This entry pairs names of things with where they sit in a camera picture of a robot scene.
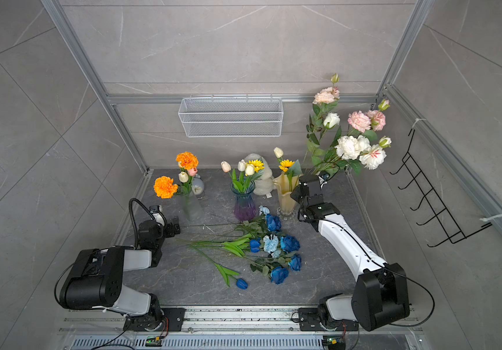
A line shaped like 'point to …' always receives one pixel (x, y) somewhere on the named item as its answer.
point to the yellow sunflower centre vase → (257, 165)
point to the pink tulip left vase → (192, 171)
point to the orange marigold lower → (163, 187)
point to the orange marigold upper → (187, 160)
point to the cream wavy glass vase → (287, 184)
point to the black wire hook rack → (430, 197)
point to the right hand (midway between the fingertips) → (301, 187)
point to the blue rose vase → (273, 222)
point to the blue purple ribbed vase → (244, 209)
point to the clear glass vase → (192, 208)
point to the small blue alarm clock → (197, 186)
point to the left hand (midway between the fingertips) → (166, 215)
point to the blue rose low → (295, 262)
